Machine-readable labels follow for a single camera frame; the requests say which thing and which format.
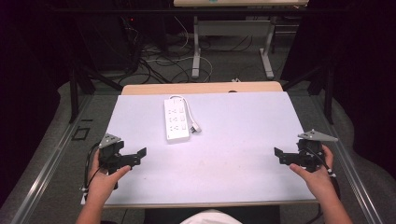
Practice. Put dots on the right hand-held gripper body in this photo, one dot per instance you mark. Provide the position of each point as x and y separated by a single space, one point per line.
308 154

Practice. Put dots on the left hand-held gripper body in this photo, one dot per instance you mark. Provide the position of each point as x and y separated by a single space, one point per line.
109 154

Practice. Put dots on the person's right hand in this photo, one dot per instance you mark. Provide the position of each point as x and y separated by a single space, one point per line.
316 179

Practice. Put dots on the person's left hand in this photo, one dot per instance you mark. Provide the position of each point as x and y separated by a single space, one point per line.
104 183

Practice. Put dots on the white table mat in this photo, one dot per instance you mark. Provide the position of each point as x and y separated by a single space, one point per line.
233 155

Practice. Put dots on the white power strip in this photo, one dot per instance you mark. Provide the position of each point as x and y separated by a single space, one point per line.
176 119

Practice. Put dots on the black metal stand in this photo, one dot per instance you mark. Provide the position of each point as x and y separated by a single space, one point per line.
328 90
76 90

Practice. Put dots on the wooden table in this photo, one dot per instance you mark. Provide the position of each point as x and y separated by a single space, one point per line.
199 87

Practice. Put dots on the person's white shirt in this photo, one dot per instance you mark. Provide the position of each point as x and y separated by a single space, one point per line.
211 217

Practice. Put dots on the black computer tower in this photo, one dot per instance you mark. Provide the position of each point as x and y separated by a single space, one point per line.
106 40

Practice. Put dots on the white desk with metal legs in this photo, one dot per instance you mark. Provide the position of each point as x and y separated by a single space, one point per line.
232 28

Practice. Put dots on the aluminium floor rail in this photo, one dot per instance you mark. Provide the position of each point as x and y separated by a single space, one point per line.
351 174
46 168

